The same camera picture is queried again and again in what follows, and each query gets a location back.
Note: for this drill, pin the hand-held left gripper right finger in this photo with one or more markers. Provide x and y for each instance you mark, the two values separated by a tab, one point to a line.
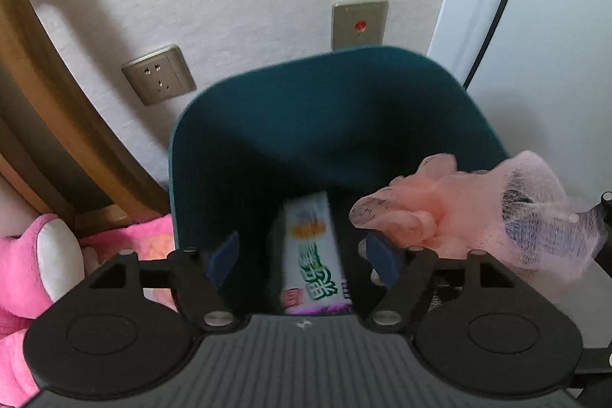
382	263

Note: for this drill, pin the white and green carton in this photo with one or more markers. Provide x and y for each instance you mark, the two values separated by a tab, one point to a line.
313	260

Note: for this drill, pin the pink mesh bath sponge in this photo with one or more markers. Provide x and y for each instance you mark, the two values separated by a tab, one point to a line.
454	212

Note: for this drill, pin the beige wall power socket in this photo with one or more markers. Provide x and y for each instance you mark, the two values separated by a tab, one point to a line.
158	74

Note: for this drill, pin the pink blanket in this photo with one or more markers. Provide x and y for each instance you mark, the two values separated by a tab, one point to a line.
138	236

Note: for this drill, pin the wooden bed headboard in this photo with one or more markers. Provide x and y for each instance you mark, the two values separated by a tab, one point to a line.
52	116

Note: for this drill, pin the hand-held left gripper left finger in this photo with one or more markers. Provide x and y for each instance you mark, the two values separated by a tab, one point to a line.
223	262

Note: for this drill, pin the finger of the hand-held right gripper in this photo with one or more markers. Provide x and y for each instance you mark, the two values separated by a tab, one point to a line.
519	196

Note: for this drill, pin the beige wall switch plate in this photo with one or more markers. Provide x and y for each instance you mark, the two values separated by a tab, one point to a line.
359	23

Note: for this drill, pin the dark teal trash bin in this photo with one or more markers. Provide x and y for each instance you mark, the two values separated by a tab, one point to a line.
334	126

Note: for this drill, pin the pink plush toy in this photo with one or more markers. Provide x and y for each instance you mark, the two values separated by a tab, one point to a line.
33	274

